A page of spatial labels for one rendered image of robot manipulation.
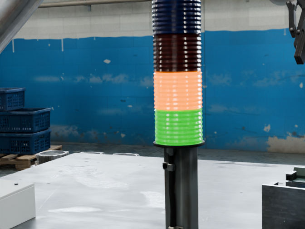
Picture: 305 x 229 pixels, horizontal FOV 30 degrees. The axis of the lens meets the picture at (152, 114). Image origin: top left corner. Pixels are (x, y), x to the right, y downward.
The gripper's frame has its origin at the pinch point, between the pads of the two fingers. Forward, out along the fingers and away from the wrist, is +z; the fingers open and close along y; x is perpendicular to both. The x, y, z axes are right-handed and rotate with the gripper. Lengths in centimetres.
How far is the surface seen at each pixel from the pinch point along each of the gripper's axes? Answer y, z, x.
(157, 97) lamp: 4, 46, -48
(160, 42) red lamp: 5, 41, -52
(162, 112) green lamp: 5, 48, -47
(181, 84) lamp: 7, 45, -49
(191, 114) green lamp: 8, 47, -46
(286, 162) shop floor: -154, -179, 402
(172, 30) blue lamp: 6, 40, -53
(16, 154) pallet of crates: -394, -102, 287
